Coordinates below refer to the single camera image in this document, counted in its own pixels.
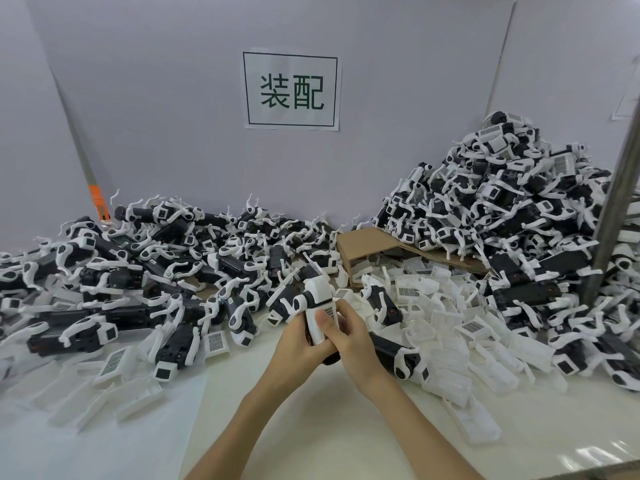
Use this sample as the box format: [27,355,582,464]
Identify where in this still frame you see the person's right hand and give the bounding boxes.
[316,297,389,396]

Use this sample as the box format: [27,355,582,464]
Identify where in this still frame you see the white paper sign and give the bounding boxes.
[243,51,343,131]

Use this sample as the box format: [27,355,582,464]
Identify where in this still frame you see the tall heap of black-white devices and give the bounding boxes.
[371,111,640,391]

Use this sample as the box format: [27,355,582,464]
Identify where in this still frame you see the person's left hand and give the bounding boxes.
[270,314,342,391]

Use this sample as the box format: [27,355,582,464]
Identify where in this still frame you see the orange tag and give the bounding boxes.
[88,185,112,223]

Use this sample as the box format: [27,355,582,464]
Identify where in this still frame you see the pile of white plastic covers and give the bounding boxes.
[27,290,236,436]
[344,255,572,445]

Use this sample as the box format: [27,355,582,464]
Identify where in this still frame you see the black and white handheld device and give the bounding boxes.
[268,259,347,366]

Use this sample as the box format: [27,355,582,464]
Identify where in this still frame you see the brown cardboard box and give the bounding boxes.
[336,227,494,291]

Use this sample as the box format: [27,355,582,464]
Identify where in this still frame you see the person's right forearm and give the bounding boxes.
[364,381,484,480]

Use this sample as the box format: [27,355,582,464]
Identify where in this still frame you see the low pile of black-white devices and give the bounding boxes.
[0,189,351,384]

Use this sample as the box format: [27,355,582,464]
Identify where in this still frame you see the person's left forearm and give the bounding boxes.
[184,376,284,480]

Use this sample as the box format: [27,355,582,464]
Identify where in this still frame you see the grey metal pole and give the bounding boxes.
[580,109,640,308]

